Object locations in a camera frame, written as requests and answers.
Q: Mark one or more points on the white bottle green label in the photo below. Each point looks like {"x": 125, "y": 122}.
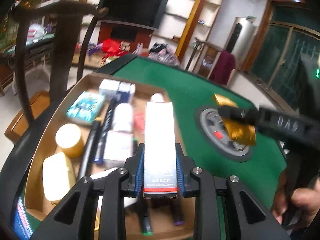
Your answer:
{"x": 157, "y": 98}

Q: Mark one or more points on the white and blue medicine box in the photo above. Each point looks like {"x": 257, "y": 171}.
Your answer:
{"x": 123, "y": 90}

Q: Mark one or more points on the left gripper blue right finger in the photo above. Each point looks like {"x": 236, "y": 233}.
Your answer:
{"x": 187, "y": 185}

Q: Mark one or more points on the cardboard tray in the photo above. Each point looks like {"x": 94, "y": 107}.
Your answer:
{"x": 36, "y": 203}

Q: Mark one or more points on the black television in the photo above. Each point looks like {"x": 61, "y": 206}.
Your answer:
{"x": 144, "y": 13}

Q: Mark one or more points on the yellow balm jar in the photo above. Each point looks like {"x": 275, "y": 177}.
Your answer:
{"x": 69, "y": 139}

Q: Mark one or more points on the black marker yellow caps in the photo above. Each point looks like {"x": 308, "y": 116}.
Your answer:
{"x": 89, "y": 149}

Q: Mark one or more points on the silver standing air conditioner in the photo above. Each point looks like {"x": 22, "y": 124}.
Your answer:
{"x": 240, "y": 38}

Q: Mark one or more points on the person's right hand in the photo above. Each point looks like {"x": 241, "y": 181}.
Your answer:
{"x": 306, "y": 199}

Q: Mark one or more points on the clear pack red item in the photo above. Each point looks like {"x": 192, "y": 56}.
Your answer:
{"x": 139, "y": 121}

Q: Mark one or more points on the round table centre console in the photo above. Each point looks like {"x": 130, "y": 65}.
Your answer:
{"x": 211, "y": 126}

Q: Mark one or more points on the white gold keychain case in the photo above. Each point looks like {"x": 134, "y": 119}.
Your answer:
{"x": 57, "y": 176}

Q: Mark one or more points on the yellow snack packet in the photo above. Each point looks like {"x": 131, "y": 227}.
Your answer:
{"x": 242, "y": 133}

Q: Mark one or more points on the black marker blue cap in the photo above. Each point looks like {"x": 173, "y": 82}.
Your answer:
{"x": 106, "y": 126}

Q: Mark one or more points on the white plastic bag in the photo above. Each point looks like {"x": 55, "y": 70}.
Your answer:
{"x": 35, "y": 32}

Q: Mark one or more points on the black marker purple cap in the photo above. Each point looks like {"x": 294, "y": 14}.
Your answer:
{"x": 176, "y": 212}

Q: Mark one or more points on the maroon cloth on chair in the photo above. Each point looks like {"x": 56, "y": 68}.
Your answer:
{"x": 223, "y": 68}

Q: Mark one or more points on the wooden chair by wall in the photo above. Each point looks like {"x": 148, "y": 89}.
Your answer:
{"x": 203, "y": 58}

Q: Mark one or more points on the dark wooden chair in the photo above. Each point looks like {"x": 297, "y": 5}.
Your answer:
{"x": 61, "y": 47}

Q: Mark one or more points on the white plastic bottle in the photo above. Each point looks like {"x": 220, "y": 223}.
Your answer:
{"x": 123, "y": 118}

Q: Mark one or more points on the small white barcode box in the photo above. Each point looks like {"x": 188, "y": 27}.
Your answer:
{"x": 118, "y": 148}

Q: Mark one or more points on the patterned clothes pile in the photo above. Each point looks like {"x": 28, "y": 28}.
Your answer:
{"x": 163, "y": 53}

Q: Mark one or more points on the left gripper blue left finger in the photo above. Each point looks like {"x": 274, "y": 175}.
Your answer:
{"x": 135, "y": 168}

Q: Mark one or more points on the window with green grille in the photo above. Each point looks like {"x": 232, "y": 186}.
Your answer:
{"x": 283, "y": 61}

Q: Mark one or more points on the black marker green cap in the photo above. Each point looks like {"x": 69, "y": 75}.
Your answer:
{"x": 142, "y": 211}

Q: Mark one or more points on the red bag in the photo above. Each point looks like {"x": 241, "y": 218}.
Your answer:
{"x": 110, "y": 47}

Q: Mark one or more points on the teal tissue pack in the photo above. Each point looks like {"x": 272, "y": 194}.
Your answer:
{"x": 85, "y": 108}

